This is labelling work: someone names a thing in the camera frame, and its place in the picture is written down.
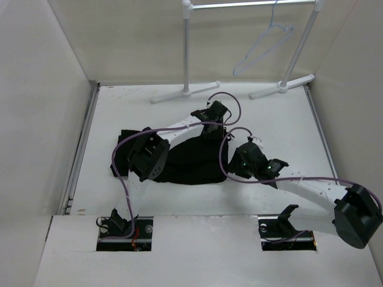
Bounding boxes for black trousers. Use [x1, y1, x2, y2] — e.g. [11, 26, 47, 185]
[109, 127, 233, 185]

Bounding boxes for light blue wire hanger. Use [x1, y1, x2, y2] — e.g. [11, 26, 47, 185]
[232, 1, 294, 77]

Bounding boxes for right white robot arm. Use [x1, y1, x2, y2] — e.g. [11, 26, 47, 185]
[226, 142, 382, 249]

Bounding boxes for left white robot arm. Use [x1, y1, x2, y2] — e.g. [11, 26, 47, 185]
[100, 101, 231, 239]

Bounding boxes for white clothes rack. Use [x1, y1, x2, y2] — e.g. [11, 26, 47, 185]
[150, 0, 324, 104]

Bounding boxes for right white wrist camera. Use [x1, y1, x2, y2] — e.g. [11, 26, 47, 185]
[247, 135, 265, 150]

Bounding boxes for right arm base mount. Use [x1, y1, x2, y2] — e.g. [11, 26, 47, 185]
[258, 216, 317, 251]

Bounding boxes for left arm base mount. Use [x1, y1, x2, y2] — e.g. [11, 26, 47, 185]
[96, 217, 154, 252]

